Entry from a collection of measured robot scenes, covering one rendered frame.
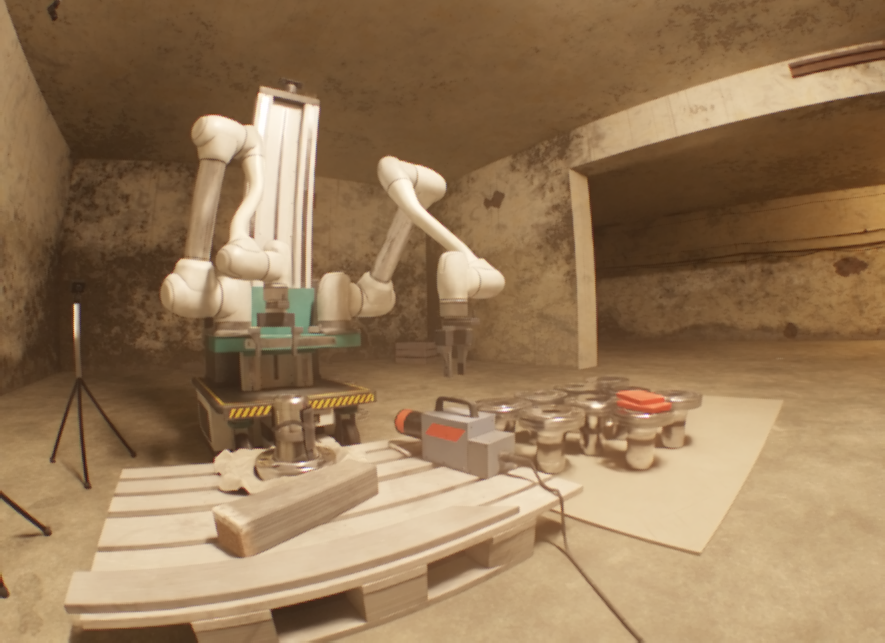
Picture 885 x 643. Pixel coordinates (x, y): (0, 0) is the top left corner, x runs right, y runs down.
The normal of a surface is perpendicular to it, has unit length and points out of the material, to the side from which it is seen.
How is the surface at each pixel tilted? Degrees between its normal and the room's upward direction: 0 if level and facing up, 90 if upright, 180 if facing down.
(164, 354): 90
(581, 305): 90
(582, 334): 90
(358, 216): 90
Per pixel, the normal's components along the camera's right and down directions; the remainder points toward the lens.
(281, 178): 0.66, -0.04
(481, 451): -0.70, 0.00
